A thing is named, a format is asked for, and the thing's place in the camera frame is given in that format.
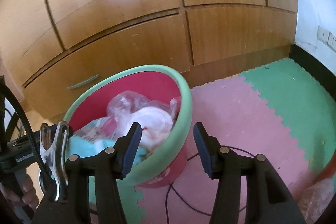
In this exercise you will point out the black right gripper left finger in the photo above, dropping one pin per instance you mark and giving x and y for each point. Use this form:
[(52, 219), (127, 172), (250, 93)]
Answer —
[(117, 161)]

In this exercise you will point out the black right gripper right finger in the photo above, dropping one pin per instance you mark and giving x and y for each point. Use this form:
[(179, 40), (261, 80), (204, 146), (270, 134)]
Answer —
[(217, 159)]

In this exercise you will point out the clear plastic bag with plates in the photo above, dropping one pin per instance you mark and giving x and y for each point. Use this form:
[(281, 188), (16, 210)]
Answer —
[(156, 118)]

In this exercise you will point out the person's hand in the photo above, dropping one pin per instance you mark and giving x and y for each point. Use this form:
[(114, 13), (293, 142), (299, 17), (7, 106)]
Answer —
[(29, 198)]

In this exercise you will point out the metal spring clamp right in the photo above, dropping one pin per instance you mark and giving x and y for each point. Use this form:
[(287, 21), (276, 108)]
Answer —
[(53, 151)]

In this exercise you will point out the pink foam floor mat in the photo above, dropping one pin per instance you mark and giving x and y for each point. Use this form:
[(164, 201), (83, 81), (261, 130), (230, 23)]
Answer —
[(234, 113)]

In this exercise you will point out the red bin with green rim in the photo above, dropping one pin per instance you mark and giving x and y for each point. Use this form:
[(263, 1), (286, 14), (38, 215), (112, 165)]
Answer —
[(155, 96)]

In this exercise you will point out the green foam floor mat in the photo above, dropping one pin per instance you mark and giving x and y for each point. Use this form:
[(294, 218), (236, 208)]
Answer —
[(303, 104)]

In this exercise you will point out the wooden wardrobe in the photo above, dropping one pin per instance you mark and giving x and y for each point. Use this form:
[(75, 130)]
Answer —
[(48, 45)]

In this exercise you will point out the metal drawer handle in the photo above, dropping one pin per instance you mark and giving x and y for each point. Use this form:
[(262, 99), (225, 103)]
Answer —
[(82, 83)]

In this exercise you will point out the white wall socket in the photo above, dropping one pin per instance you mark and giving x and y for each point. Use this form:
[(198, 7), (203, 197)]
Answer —
[(326, 37)]

